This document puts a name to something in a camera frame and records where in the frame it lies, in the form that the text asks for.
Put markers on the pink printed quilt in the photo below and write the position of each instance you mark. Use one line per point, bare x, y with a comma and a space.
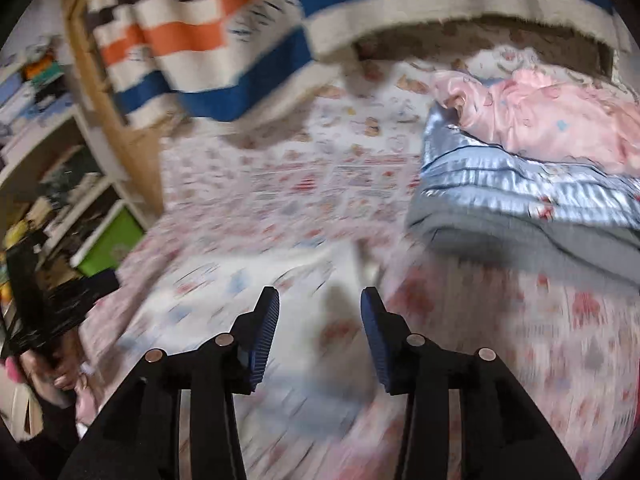
550, 115

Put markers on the brown headboard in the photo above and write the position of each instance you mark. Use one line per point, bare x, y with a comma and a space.
475, 36

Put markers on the wooden bed post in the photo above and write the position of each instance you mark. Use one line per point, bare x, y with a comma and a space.
110, 150

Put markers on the striped hanging blanket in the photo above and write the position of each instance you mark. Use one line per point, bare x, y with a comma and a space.
240, 35

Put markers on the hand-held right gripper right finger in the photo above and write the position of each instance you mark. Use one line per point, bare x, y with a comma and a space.
375, 331

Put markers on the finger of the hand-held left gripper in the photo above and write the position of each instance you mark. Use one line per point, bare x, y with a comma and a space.
100, 284

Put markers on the green storage bin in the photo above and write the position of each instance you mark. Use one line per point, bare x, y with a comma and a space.
112, 242

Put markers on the light blue satin quilt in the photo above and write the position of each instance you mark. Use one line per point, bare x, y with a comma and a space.
500, 187

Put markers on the white cat print pants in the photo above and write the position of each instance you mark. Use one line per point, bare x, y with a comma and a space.
225, 280

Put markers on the person's left hand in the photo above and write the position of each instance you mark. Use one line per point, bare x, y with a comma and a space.
62, 379

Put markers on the pink printed bed sheet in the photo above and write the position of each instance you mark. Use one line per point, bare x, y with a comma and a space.
300, 170

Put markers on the white shelf unit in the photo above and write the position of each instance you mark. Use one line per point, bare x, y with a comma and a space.
35, 155

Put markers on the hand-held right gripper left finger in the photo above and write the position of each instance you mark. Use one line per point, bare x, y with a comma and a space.
265, 331

